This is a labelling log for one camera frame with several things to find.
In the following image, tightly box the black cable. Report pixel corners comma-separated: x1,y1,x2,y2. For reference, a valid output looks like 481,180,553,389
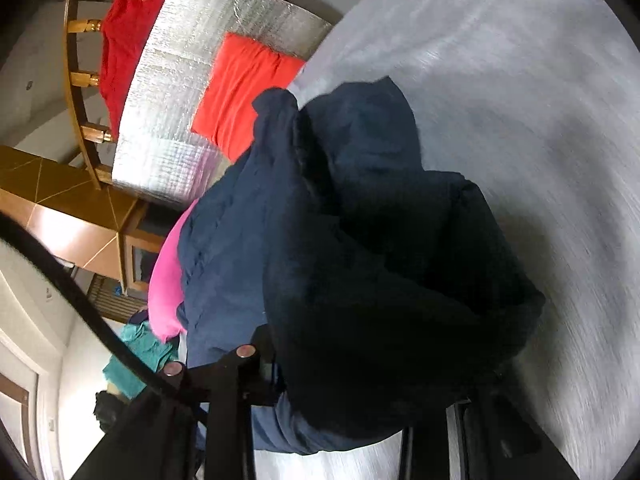
0,212,208,423

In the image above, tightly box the wooden pillar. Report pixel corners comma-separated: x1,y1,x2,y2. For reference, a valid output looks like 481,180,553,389
0,145,166,296

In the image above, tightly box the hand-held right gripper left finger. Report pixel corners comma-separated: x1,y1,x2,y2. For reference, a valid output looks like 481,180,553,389
72,344,278,480

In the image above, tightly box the silver foil insulation panel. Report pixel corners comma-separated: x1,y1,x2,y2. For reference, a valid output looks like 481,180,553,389
111,0,335,208

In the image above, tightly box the wooden stair railing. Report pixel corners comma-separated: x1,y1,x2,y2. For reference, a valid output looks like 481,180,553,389
62,0,123,191

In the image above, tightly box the red blanket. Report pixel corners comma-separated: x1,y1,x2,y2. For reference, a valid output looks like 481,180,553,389
98,0,177,141

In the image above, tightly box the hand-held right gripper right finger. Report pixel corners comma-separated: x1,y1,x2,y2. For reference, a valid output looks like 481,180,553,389
402,392,581,480

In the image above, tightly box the navy blue zip jacket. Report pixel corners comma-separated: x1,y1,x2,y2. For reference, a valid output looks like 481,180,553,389
177,76,546,456

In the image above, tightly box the grey bed sheet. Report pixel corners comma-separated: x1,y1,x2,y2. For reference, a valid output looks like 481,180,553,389
252,0,633,480

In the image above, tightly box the pink pillow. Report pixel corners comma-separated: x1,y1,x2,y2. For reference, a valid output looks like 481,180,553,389
148,200,201,341

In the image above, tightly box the teal cloth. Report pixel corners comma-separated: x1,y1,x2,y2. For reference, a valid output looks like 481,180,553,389
102,320,181,398

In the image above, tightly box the black cloth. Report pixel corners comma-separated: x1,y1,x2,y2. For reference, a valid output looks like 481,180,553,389
94,390,131,433

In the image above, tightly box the orange-red pillow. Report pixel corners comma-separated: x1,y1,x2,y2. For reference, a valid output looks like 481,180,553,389
191,32,307,161

